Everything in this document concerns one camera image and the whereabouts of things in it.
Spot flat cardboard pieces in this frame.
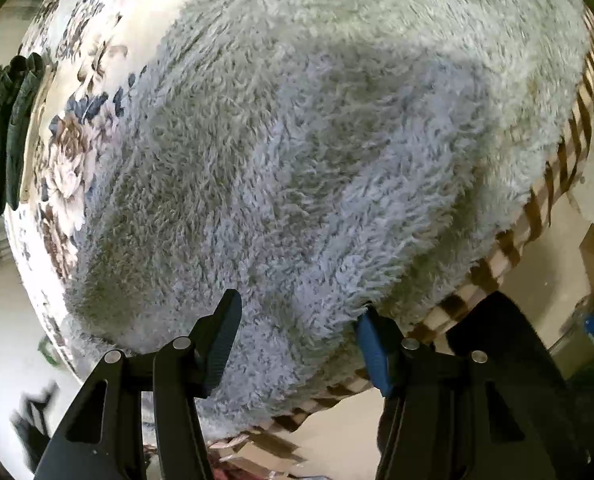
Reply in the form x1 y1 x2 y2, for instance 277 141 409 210
211 430 308 480

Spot floral bed sheet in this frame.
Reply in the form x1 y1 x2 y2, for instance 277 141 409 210
4 0 178 397

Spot dark cloth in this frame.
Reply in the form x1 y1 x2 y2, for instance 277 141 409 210
9 382 60 472

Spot brown checkered bed sheet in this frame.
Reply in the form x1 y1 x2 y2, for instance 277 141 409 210
212 7 594 453

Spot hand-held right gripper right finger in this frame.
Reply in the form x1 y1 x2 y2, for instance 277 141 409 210
356 305 590 480

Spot grey fluffy blanket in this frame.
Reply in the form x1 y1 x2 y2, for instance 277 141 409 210
64 0 594 437

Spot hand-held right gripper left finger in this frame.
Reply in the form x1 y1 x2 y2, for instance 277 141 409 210
36 289 243 480

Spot clear plastic bottle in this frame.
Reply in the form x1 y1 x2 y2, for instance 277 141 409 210
552 294 594 387

